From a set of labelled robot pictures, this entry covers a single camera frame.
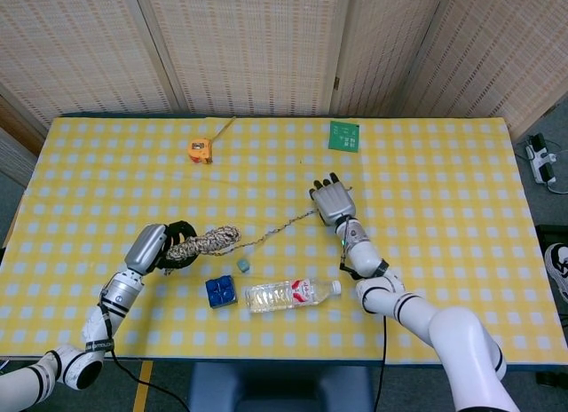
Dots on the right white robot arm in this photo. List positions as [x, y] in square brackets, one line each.
[399, 305]

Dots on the clear plastic water bottle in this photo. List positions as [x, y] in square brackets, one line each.
[275, 297]

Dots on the orange tape measure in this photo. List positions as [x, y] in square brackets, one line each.
[199, 150]

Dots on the blue toy building block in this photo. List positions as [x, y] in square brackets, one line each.
[220, 292]

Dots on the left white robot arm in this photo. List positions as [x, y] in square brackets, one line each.
[108, 303]

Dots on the white power strip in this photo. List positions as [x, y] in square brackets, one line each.
[542, 161]

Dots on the small grey-green cube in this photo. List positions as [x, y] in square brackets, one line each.
[243, 265]

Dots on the black white sneaker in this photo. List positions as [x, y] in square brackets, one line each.
[558, 265]

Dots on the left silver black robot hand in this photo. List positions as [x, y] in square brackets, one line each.
[146, 247]

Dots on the brown wooden panel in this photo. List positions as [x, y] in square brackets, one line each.
[18, 123]

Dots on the brass screen hinge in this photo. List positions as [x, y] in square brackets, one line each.
[336, 83]

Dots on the green paper packet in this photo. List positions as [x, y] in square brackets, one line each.
[344, 137]

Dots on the woven folding screen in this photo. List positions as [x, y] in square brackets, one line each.
[248, 48]

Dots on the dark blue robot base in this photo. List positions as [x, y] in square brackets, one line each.
[279, 387]

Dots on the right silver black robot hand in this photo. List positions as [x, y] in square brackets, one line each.
[335, 203]

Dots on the yellow white checked tablecloth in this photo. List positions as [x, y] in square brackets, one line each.
[421, 185]

